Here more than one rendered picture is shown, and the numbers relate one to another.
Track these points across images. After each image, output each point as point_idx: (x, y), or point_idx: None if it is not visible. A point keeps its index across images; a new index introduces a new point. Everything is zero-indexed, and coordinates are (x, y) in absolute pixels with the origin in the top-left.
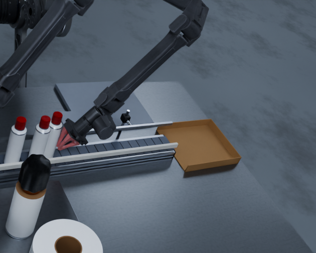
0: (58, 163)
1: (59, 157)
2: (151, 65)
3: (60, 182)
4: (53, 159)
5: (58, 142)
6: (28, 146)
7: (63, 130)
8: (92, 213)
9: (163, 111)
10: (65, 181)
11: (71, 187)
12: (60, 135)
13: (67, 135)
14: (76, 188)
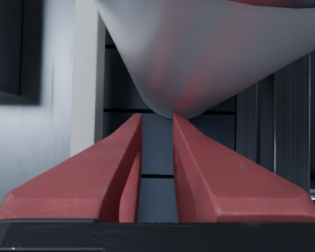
0: (103, 134)
1: (84, 117)
2: None
3: (55, 133)
4: (78, 66)
5: (176, 123)
6: None
7: (249, 181)
8: None
9: None
10: (55, 160)
11: (9, 172)
12: (208, 145)
13: (75, 196)
14: None
